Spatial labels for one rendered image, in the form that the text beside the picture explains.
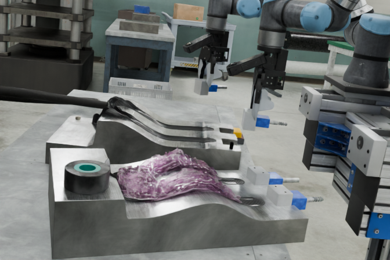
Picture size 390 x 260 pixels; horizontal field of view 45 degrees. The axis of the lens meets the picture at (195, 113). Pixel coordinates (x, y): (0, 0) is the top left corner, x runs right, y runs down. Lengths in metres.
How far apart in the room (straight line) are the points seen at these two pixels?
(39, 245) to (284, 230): 0.47
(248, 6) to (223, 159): 0.57
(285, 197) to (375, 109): 0.74
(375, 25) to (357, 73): 0.16
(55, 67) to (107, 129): 3.98
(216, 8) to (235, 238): 0.99
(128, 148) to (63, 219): 0.43
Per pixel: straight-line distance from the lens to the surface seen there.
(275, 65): 1.36
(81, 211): 0.84
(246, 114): 1.37
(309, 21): 1.26
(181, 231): 0.90
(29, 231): 0.97
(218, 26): 1.73
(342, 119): 1.66
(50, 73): 5.19
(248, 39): 7.88
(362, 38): 1.67
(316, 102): 1.62
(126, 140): 1.22
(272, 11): 1.32
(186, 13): 7.11
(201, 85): 1.75
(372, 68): 1.66
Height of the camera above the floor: 1.27
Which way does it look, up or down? 14 degrees down
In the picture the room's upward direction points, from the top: 7 degrees clockwise
